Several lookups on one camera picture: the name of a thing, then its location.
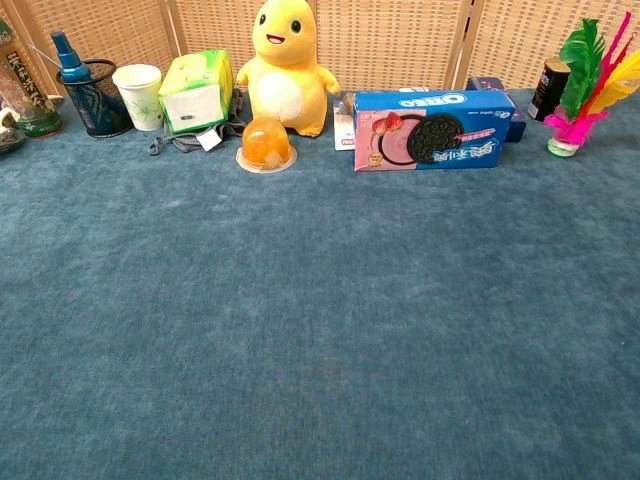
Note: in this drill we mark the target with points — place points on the blue velvet table cloth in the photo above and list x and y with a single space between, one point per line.
300 310

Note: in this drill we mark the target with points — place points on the orange jelly cup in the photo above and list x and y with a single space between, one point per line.
264 146

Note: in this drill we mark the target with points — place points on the white and red card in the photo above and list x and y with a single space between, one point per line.
344 131

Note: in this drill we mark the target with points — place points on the blue Oreo cookie box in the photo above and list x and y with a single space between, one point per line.
430 132

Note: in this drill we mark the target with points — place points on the grey cloth with tag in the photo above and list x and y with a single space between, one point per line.
185 140

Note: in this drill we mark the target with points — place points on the yellow plush dinosaur toy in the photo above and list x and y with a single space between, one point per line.
285 75

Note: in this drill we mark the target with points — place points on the green tissue pack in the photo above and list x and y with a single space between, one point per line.
197 92

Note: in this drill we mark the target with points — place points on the woven bamboo folding screen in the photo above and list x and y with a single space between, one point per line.
380 40

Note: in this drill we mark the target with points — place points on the white paper cup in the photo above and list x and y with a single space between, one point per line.
141 97

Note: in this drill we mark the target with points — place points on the black mesh pen holder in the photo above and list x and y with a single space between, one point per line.
97 107

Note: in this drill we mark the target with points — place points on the black and gold can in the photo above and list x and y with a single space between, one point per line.
548 90

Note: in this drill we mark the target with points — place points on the blue spray bottle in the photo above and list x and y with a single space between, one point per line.
72 62

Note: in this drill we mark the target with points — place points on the colourful feather shuttlecock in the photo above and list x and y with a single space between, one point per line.
585 80

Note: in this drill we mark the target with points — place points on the small dark figurine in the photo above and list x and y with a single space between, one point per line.
7 132

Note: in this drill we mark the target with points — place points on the green tea bottle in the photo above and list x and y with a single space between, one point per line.
25 85

